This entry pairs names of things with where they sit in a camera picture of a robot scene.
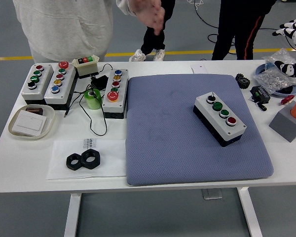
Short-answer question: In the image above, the person's hand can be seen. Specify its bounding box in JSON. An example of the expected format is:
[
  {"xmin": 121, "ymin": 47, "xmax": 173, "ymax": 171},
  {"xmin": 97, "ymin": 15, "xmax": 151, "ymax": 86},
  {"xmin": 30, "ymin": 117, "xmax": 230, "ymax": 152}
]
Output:
[{"xmin": 133, "ymin": 0, "xmax": 165, "ymax": 35}]

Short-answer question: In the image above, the grey four-button control box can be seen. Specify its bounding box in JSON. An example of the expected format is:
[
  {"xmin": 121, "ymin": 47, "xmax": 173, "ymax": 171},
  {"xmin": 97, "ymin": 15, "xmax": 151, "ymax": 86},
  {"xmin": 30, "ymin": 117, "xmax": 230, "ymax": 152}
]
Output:
[{"xmin": 193, "ymin": 91, "xmax": 247, "ymax": 148}]

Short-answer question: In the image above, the grey five-button box, blue button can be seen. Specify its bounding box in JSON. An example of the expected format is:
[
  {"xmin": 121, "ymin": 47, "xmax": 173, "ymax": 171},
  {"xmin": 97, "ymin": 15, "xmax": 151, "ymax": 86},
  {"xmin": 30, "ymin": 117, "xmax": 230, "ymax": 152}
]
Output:
[{"xmin": 102, "ymin": 68, "xmax": 130, "ymax": 119}]

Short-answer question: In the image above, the grey five-button box, silver button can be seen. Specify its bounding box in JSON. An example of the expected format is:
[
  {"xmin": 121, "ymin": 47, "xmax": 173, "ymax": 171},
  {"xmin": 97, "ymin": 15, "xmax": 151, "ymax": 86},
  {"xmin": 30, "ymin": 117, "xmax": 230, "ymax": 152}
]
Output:
[{"xmin": 43, "ymin": 60, "xmax": 77, "ymax": 111}]

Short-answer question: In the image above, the person in white sneakers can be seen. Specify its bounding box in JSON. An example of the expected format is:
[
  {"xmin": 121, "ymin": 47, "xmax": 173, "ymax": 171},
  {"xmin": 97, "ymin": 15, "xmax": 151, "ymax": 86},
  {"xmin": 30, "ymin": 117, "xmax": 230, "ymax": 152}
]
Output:
[{"xmin": 129, "ymin": 0, "xmax": 176, "ymax": 62}]

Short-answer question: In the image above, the blue plate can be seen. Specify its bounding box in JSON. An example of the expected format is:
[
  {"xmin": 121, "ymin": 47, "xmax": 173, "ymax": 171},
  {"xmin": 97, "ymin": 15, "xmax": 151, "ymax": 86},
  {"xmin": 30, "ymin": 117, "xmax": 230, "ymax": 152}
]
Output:
[{"xmin": 255, "ymin": 63, "xmax": 296, "ymax": 96}]

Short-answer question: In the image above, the person in red-striped trousers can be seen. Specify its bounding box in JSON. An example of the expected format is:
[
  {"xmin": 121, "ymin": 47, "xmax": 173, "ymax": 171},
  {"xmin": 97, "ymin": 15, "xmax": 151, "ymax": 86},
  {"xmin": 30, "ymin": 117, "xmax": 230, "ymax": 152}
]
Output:
[{"xmin": 211, "ymin": 0, "xmax": 278, "ymax": 61}]

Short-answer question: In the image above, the black module with green terminals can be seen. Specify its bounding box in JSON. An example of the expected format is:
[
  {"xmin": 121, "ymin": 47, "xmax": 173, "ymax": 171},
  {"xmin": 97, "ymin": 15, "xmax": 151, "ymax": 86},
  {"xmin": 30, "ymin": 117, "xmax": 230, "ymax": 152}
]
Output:
[{"xmin": 250, "ymin": 85, "xmax": 272, "ymax": 102}]

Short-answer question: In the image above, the white card with red mark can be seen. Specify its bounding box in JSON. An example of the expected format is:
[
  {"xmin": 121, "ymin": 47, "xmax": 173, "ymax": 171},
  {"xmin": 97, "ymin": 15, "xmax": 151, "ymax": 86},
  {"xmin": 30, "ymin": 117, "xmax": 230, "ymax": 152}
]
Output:
[{"xmin": 191, "ymin": 64, "xmax": 208, "ymax": 74}]

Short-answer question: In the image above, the black gear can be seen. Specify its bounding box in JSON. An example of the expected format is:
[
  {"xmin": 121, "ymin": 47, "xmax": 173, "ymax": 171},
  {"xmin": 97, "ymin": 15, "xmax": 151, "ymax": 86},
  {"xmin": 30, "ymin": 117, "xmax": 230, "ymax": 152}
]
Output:
[{"xmin": 236, "ymin": 73, "xmax": 251, "ymax": 90}]

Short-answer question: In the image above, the black power adapter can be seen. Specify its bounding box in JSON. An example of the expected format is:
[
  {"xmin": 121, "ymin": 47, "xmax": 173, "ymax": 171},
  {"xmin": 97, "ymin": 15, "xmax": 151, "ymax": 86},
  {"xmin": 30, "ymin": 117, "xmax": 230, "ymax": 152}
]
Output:
[{"xmin": 91, "ymin": 75, "xmax": 109, "ymax": 89}]

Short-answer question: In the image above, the person in light grey top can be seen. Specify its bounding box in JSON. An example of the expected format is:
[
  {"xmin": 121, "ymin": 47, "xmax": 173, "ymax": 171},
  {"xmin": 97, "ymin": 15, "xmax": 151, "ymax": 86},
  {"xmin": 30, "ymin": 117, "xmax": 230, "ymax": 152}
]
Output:
[{"xmin": 12, "ymin": 0, "xmax": 138, "ymax": 64}]

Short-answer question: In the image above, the grey wedge block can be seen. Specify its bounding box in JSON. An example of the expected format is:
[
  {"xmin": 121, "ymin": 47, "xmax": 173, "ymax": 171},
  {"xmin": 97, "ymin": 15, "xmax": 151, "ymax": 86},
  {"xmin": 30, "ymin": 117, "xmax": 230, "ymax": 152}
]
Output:
[{"xmin": 268, "ymin": 105, "xmax": 296, "ymax": 143}]

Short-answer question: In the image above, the green tape roll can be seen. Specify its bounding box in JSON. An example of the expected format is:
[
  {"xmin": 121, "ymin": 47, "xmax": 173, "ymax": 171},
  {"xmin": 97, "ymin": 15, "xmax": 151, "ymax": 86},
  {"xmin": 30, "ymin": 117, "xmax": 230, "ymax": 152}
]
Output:
[{"xmin": 84, "ymin": 88, "xmax": 103, "ymax": 110}]

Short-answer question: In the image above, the grey box with black selector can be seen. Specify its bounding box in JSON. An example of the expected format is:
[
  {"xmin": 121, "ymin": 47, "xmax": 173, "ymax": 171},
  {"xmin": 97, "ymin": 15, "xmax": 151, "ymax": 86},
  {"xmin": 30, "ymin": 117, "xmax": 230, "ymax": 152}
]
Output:
[{"xmin": 21, "ymin": 63, "xmax": 54, "ymax": 105}]

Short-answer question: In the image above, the blue-grey quilted mat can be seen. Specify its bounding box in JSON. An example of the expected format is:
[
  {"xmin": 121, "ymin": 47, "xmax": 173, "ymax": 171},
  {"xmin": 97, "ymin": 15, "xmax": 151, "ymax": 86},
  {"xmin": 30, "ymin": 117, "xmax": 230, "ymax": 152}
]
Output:
[{"xmin": 125, "ymin": 74, "xmax": 274, "ymax": 186}]

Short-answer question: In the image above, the white shallow tray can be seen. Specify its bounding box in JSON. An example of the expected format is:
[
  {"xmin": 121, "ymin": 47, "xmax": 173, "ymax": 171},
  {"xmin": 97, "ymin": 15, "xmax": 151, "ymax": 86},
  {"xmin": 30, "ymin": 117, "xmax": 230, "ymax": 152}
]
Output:
[{"xmin": 8, "ymin": 104, "xmax": 56, "ymax": 140}]

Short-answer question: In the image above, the small dark brown box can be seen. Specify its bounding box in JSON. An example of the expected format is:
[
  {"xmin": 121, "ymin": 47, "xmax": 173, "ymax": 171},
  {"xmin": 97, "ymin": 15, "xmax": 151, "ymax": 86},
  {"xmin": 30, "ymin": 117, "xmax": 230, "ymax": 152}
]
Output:
[{"xmin": 25, "ymin": 106, "xmax": 44, "ymax": 116}]

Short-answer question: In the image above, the white printed paper sheet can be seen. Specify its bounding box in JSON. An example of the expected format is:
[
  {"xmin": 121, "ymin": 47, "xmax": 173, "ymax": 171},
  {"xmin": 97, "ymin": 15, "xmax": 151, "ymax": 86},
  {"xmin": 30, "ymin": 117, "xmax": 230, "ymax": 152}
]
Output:
[{"xmin": 46, "ymin": 138, "xmax": 127, "ymax": 180}]

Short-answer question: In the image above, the black hex nut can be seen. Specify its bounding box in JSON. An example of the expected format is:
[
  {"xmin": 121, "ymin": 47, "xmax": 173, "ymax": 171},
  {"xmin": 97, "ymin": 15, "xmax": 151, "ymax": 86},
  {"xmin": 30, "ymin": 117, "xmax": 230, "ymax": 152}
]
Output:
[
  {"xmin": 66, "ymin": 153, "xmax": 86, "ymax": 171},
  {"xmin": 80, "ymin": 149, "xmax": 102, "ymax": 170}
]

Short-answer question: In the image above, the white table leg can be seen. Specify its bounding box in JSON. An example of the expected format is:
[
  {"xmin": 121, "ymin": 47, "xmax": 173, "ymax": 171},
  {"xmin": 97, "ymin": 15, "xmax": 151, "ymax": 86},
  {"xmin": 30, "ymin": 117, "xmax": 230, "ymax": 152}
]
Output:
[
  {"xmin": 64, "ymin": 194, "xmax": 82, "ymax": 237},
  {"xmin": 237, "ymin": 187, "xmax": 263, "ymax": 237}
]

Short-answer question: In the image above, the black floor cable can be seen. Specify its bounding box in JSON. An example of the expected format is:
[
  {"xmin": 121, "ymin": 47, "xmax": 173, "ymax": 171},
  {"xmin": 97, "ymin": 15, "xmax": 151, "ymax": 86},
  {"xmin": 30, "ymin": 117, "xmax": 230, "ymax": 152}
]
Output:
[{"xmin": 193, "ymin": 4, "xmax": 296, "ymax": 55}]

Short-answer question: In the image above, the white floor cable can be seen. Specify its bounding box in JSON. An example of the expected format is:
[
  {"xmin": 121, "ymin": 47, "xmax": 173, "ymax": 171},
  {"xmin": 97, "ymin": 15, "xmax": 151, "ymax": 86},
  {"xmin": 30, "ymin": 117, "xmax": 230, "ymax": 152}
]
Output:
[{"xmin": 187, "ymin": 0, "xmax": 205, "ymax": 11}]

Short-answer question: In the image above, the cream three-button switch box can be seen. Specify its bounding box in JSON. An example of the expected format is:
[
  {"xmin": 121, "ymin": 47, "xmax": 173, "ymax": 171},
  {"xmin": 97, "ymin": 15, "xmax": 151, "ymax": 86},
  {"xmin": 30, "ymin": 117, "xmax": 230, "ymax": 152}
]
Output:
[{"xmin": 72, "ymin": 55, "xmax": 100, "ymax": 79}]

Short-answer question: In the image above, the black adapter cable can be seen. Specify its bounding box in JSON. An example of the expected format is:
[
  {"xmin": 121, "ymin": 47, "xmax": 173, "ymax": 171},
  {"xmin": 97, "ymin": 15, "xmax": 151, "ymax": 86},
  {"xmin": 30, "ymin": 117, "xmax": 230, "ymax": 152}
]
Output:
[{"xmin": 64, "ymin": 63, "xmax": 114, "ymax": 136}]

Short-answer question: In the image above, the white wall switch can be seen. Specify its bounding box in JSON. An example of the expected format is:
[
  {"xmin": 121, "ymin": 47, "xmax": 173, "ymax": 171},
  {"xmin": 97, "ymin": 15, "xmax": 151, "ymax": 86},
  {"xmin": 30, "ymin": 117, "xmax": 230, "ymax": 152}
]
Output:
[{"xmin": 13, "ymin": 110, "xmax": 47, "ymax": 136}]

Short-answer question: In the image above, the grey bracket under table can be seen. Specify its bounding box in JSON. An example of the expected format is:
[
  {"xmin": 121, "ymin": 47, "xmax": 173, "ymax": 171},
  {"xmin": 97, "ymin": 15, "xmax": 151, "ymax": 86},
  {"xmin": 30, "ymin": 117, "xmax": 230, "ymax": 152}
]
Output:
[{"xmin": 202, "ymin": 189, "xmax": 223, "ymax": 200}]

